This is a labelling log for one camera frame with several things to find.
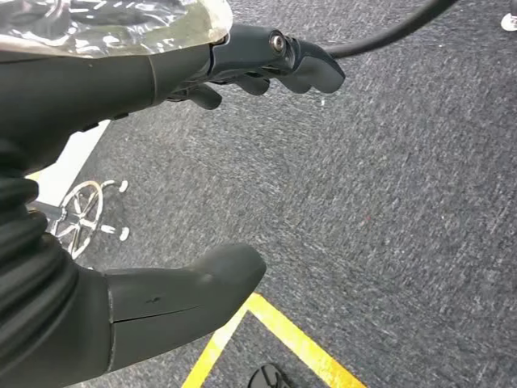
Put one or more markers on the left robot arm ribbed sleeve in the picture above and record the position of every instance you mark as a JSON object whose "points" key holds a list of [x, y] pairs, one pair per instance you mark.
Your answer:
{"points": [[24, 257]]}

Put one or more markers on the white furniture panel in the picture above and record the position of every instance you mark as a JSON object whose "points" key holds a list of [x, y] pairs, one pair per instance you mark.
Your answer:
{"points": [[66, 168]]}

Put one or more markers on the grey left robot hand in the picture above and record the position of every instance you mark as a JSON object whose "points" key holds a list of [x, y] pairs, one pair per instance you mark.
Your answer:
{"points": [[81, 85]]}

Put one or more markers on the yellow floor tape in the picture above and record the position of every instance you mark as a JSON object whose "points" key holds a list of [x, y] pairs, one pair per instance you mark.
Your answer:
{"points": [[290, 334]]}

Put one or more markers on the black robot foot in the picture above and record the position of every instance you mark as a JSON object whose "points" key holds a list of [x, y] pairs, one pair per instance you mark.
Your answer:
{"points": [[269, 377]]}

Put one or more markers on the chrome chair base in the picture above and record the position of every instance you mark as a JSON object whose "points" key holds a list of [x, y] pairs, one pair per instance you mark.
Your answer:
{"points": [[82, 214]]}

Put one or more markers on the clear plastic wrap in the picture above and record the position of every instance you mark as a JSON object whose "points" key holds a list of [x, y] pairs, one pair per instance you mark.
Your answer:
{"points": [[101, 27]]}

